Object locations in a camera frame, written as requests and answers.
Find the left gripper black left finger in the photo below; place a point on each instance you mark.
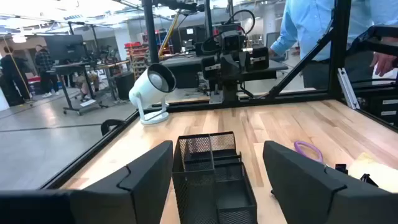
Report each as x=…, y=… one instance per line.
x=136, y=193

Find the red parts shelf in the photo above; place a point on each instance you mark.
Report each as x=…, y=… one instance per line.
x=136, y=56

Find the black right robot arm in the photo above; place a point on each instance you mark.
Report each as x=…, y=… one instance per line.
x=230, y=91

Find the black monitor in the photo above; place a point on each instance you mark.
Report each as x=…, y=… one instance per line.
x=65, y=48

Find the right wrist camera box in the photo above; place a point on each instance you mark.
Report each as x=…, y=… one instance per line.
x=231, y=39

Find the black drawer cabinet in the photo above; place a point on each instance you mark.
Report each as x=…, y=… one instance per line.
x=382, y=105

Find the black side desk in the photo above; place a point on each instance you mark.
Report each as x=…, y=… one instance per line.
x=186, y=67

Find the person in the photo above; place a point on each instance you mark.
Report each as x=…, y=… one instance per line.
x=308, y=28
x=46, y=68
x=12, y=74

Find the black desk pole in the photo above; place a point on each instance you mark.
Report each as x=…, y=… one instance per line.
x=150, y=31

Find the white round camera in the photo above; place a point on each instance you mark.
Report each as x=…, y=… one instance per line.
x=143, y=90

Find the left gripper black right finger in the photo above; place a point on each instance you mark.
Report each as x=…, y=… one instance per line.
x=304, y=193

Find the yellow sticky note pad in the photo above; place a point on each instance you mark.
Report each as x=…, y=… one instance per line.
x=382, y=174

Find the black binder clip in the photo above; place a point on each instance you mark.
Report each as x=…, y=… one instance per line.
x=368, y=180
x=341, y=169

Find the black aluminium table frame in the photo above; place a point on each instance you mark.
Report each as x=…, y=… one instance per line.
x=339, y=46

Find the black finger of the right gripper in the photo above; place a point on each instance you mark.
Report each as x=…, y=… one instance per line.
x=258, y=59
x=211, y=68

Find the black rolling desk cart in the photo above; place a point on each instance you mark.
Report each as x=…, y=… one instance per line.
x=77, y=67

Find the black trash bin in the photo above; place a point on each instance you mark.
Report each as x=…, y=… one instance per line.
x=124, y=85

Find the person's hand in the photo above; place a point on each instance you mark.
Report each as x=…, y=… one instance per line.
x=384, y=63

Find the black mesh desk organizer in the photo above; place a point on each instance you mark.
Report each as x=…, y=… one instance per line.
x=214, y=186

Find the silver aluminium bracket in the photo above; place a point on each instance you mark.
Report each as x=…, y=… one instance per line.
x=348, y=88

